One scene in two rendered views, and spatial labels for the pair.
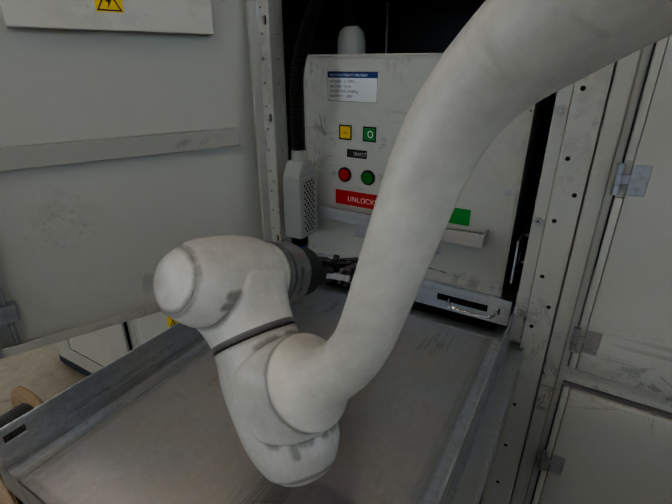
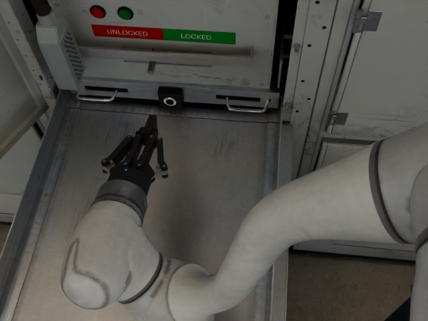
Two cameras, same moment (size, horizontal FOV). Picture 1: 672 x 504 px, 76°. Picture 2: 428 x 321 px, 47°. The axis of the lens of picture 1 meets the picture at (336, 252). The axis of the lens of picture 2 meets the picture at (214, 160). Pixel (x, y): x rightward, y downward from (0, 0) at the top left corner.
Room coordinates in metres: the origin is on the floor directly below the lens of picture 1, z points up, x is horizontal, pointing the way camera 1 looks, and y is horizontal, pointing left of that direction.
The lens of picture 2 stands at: (0.13, 0.07, 1.85)
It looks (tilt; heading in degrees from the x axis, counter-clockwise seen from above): 58 degrees down; 339
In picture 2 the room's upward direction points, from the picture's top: 3 degrees counter-clockwise
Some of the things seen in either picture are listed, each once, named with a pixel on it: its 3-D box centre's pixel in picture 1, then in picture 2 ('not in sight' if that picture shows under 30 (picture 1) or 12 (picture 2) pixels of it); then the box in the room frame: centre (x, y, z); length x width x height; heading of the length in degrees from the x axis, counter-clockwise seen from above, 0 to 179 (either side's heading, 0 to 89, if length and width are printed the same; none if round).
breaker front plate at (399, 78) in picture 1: (398, 178); (159, 13); (0.91, -0.14, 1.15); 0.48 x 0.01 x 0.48; 59
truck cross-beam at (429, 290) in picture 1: (395, 279); (172, 86); (0.93, -0.14, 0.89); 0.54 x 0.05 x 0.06; 59
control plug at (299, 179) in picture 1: (301, 198); (61, 50); (0.96, 0.08, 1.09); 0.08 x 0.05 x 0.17; 149
